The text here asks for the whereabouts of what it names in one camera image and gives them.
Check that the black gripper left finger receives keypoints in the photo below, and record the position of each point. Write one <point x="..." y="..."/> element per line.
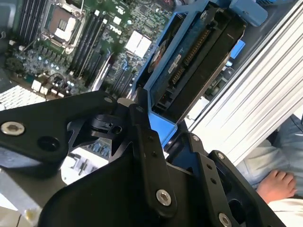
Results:
<point x="47" y="118"/>

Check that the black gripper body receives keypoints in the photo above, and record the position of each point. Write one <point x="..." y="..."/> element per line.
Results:
<point x="106" y="201"/>

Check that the person bare hand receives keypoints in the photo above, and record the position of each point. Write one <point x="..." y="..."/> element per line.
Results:
<point x="277" y="186"/>

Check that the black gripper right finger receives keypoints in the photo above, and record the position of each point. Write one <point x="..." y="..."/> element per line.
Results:
<point x="210" y="175"/>

